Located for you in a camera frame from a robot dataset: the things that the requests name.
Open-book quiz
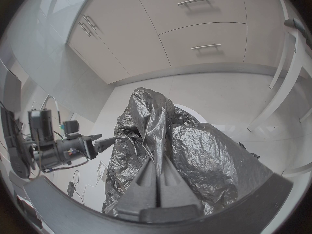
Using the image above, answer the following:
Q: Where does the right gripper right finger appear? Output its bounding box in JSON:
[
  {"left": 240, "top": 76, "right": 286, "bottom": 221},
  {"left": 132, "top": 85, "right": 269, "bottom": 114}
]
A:
[{"left": 160, "top": 155, "right": 204, "bottom": 214}]

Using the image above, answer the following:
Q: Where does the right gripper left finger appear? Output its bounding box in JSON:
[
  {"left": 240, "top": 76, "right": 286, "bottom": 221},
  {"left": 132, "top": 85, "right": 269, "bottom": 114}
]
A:
[{"left": 117, "top": 156, "right": 160, "bottom": 217}]

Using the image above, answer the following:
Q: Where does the black plastic bag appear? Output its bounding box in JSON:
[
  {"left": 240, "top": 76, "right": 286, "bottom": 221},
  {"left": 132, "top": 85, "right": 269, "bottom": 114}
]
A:
[{"left": 102, "top": 87, "right": 273, "bottom": 216}]

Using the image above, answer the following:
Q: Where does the black plastic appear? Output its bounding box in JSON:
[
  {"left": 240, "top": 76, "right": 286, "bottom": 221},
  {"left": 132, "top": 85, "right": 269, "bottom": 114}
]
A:
[{"left": 238, "top": 142, "right": 260, "bottom": 159}]

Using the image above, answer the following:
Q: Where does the white trash bin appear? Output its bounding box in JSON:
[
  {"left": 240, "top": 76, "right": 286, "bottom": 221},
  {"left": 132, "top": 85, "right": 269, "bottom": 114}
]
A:
[{"left": 173, "top": 103, "right": 208, "bottom": 124}]

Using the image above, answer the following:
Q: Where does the beige cabinet with drawers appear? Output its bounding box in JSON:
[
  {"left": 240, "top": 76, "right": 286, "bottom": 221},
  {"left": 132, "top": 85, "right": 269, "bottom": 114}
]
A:
[{"left": 65, "top": 0, "right": 293, "bottom": 85}]

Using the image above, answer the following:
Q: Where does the grey chair with white legs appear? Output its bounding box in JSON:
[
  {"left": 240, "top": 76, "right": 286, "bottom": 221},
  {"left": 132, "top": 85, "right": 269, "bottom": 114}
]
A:
[{"left": 247, "top": 0, "right": 312, "bottom": 178}]

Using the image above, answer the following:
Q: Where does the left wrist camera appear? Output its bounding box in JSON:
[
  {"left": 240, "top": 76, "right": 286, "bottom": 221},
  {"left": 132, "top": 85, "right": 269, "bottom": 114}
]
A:
[{"left": 62, "top": 120, "right": 82, "bottom": 141}]

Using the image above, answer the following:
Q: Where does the white cable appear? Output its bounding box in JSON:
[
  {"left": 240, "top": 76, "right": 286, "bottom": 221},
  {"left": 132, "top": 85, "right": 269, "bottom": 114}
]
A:
[{"left": 73, "top": 170, "right": 104, "bottom": 205}]

